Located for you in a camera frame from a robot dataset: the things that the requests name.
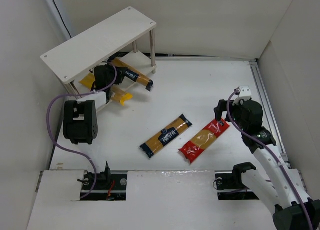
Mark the yellow spaghetti bag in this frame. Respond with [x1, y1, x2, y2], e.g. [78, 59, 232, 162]
[79, 73, 133, 106]

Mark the blue spaghetti bag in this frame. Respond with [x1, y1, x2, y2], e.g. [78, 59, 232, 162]
[139, 114, 193, 158]
[111, 58, 154, 91]

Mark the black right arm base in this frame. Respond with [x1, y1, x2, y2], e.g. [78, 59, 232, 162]
[213, 171, 259, 200]

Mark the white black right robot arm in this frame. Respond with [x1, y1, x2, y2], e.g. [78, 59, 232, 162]
[214, 99, 320, 230]

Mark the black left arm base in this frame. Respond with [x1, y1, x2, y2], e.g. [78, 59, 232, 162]
[78, 171, 128, 201]

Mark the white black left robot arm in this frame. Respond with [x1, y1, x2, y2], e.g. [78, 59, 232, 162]
[63, 63, 126, 145]

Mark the white two-tier shelf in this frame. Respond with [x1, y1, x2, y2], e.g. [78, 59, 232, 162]
[41, 6, 157, 94]

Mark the red spaghetti bag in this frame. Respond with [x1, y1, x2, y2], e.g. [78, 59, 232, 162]
[179, 119, 230, 164]

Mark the aluminium frame rail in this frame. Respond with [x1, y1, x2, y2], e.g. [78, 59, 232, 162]
[249, 60, 291, 168]

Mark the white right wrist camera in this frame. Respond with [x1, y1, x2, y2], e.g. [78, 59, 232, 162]
[233, 86, 252, 105]

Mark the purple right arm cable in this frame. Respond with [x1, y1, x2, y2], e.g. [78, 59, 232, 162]
[226, 89, 315, 230]

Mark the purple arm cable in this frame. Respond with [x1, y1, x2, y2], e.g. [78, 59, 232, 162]
[46, 61, 118, 200]
[226, 89, 315, 230]

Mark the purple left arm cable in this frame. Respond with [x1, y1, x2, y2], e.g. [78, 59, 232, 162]
[46, 61, 118, 200]

